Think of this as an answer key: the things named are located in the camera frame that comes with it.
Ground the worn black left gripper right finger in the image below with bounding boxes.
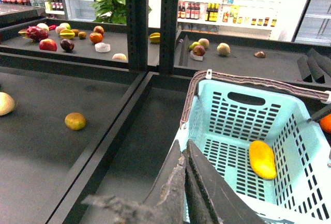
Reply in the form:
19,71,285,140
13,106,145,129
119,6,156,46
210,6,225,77
184,140,265,223

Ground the worn black left gripper left finger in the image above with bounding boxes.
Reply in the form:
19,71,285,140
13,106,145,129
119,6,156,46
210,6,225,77
81,140,186,223

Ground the yellow mango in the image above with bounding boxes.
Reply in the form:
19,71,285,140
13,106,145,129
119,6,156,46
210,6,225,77
249,140,277,180

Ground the light teal plastic basket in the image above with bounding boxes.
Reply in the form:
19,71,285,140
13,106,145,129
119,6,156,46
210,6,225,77
175,70,330,223

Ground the brown kiwi fruit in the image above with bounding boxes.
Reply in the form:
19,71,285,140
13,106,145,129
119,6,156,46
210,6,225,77
65,112,87,131

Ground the pale pear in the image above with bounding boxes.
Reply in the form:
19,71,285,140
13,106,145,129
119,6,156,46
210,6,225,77
217,43,231,56

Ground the orange persimmon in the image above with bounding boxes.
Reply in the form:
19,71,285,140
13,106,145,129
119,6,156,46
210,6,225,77
89,32,103,44

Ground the dark purple fruit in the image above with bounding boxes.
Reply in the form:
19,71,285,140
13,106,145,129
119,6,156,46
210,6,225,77
60,38,74,52

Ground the pale round melon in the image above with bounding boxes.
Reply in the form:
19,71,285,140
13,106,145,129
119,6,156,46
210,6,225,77
0,92,16,116

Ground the yellow star fruit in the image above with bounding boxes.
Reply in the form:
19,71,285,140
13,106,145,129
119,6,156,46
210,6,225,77
59,29,76,39

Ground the red apple on back shelf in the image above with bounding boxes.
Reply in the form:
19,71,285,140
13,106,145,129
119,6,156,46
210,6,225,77
39,38,57,52

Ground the green potted plant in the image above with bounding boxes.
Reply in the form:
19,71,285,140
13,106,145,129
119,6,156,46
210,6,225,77
91,0,151,25

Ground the pink dragon fruit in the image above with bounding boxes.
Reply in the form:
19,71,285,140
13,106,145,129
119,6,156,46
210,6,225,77
18,26,49,42

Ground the black shelf post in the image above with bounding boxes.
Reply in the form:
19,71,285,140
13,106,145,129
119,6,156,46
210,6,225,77
126,0,178,74

